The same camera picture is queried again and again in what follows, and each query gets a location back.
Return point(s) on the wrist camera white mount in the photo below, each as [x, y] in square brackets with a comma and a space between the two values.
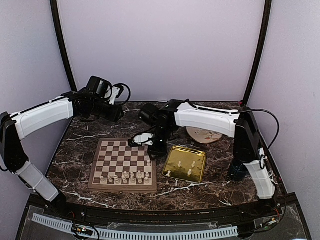
[141, 139]
[115, 91]

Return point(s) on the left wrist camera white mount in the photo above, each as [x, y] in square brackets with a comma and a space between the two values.
[115, 91]

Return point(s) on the white chess king piece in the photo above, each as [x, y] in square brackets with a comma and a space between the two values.
[124, 180]

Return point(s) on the black frame post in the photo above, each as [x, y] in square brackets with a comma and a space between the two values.
[258, 52]
[61, 44]

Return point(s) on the wooden chess board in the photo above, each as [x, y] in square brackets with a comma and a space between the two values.
[114, 157]

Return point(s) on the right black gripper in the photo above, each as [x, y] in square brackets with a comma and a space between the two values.
[161, 151]

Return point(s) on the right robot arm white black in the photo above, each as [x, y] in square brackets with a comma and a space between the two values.
[249, 152]

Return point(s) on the dark blue mug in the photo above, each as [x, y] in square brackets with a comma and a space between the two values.
[237, 171]

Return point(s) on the white cable duct strip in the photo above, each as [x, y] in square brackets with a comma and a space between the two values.
[122, 231]

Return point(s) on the white chess queen piece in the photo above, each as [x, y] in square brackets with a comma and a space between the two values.
[116, 180]

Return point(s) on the left black frame post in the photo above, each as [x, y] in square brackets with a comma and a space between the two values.
[61, 44]

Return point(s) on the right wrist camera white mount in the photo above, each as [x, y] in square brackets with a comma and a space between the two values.
[141, 139]

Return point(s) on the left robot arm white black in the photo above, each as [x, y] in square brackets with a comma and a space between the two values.
[97, 99]

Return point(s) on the gold metal tray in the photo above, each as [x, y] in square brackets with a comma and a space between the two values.
[186, 156]

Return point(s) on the beige floral ceramic plate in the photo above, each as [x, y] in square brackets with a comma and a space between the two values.
[203, 136]

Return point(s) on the right black frame post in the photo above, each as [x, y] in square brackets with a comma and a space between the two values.
[258, 52]

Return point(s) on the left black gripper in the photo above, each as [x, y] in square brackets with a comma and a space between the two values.
[114, 116]

